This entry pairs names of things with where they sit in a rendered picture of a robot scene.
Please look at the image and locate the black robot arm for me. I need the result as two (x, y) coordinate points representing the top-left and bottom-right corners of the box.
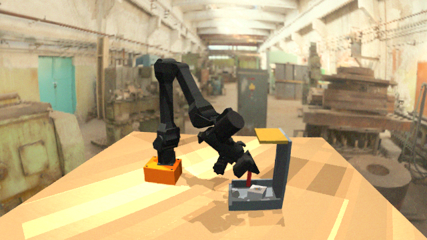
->
(153, 58), (244, 175)

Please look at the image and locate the red peg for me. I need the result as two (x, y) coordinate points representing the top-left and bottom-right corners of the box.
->
(246, 171), (252, 187)

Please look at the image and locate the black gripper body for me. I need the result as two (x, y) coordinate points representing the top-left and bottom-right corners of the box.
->
(217, 137), (254, 179)

